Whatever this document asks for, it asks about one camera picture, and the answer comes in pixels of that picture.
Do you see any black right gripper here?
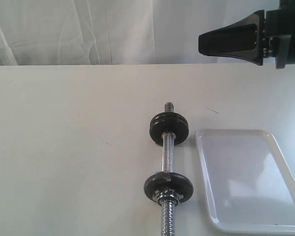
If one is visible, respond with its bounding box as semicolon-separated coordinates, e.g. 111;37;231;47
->
198;0;295;69

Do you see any black weight plate with collar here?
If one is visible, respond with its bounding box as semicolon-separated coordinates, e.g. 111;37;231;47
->
144;172;194;203

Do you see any chrome star collar nut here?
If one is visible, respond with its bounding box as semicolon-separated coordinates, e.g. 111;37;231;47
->
152;188;183;206

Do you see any chrome threaded dumbbell bar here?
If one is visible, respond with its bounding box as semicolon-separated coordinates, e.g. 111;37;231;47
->
161;102;176;236

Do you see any white plastic tray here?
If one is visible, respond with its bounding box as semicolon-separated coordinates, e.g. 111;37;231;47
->
195;129;295;236

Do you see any white backdrop curtain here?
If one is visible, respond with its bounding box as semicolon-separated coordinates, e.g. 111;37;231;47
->
0;0;279;65

